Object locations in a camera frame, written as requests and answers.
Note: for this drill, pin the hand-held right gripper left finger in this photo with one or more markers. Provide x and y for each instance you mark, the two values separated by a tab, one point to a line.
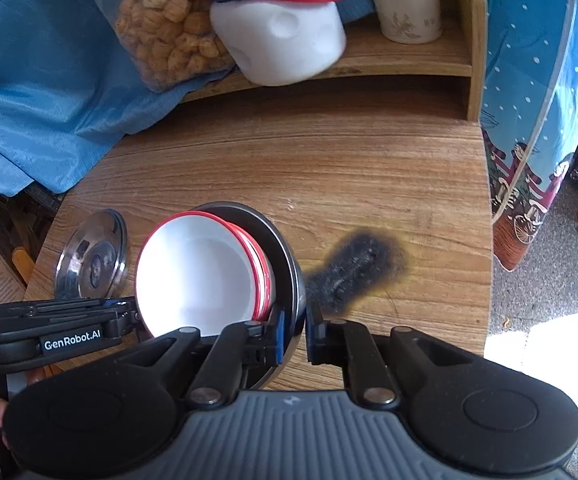
279	336

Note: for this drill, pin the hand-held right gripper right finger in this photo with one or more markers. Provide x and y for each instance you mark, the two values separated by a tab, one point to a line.
316	334

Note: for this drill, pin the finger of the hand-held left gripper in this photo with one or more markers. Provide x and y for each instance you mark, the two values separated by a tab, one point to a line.
119	322
69	305

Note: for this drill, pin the steel plate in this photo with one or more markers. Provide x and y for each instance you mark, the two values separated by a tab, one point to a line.
91	260

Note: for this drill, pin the steel bowl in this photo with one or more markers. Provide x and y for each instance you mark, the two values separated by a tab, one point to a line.
286	270

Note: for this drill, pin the white bowl with red rim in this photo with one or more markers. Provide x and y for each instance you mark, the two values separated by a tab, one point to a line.
264	265
194	280

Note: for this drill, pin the wooden chair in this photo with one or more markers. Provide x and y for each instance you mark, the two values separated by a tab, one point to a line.
21	265

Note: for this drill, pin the black plastic crate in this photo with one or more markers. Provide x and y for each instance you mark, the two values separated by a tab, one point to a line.
34	210

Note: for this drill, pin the plain blue cloth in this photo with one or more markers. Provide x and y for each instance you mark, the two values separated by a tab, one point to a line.
34	85

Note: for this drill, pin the wooden shelf riser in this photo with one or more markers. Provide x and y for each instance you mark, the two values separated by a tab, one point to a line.
409	60

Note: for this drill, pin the clear bag of snacks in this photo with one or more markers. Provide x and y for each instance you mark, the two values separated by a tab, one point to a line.
164	25

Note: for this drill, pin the white jug with blue lid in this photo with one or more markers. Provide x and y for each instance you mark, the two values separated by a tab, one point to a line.
279	35

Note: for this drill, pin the blue polka-dot printed curtain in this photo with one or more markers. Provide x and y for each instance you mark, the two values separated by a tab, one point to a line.
534	85

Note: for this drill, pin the white thermos cup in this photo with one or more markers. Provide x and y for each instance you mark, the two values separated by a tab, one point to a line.
404	5

